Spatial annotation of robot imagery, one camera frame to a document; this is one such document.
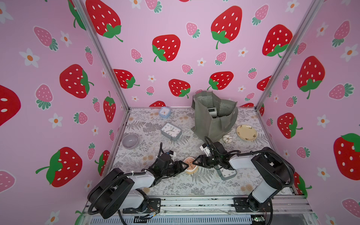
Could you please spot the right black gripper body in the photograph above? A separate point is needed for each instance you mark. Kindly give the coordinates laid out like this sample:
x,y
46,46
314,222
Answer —
x,y
207,161

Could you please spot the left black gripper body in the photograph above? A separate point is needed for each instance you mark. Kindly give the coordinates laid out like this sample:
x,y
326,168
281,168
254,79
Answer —
x,y
171,170

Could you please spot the peach cat-face clock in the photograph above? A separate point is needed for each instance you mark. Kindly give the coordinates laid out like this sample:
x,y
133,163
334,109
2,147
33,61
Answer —
x,y
191,167

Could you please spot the large grey-green rectangular clock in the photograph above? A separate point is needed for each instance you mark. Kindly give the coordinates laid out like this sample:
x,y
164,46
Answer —
x,y
226,174

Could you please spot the grey-green canvas tote bag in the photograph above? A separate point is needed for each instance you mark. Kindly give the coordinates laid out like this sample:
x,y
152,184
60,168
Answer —
x,y
205,125

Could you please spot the white digital clock green screen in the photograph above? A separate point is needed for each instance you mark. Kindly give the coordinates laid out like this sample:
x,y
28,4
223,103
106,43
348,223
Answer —
x,y
213,112

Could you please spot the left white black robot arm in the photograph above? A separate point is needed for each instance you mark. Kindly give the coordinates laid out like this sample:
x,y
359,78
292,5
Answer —
x,y
124,191

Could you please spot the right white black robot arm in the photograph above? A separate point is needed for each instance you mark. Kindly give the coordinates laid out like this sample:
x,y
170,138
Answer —
x,y
275,171

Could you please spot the grey square analog clock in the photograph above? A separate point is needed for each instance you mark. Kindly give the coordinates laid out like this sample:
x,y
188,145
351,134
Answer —
x,y
171,131

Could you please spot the small light blue clock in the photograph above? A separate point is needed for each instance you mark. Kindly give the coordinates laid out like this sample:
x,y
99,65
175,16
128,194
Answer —
x,y
165,112

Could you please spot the small patterned round trinket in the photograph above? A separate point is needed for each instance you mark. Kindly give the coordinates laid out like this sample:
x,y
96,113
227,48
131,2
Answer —
x,y
227,138

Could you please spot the cream floral plate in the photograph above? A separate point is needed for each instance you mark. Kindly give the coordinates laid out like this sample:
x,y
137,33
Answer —
x,y
246,132

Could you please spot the lilac round dish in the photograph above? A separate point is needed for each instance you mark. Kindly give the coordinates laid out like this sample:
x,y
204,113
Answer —
x,y
130,141

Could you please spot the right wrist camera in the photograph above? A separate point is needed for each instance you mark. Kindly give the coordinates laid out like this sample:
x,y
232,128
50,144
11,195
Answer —
x,y
205,148

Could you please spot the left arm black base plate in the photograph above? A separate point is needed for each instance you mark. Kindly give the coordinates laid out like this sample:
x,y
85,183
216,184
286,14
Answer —
x,y
147,206

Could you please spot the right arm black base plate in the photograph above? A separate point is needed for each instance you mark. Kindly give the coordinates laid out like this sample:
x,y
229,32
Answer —
x,y
246,205

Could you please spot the aluminium front rail frame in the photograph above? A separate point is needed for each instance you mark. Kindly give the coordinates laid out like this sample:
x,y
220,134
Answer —
x,y
212,210

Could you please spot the right corner aluminium post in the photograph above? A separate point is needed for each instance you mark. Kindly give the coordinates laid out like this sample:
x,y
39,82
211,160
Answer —
x,y
305,23

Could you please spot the corner aluminium post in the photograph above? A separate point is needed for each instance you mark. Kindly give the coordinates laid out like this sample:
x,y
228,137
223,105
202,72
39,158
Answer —
x,y
305,23
84,16

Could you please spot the left corner aluminium post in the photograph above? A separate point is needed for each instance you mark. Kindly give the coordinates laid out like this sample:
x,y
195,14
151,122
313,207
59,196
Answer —
x,y
84,16

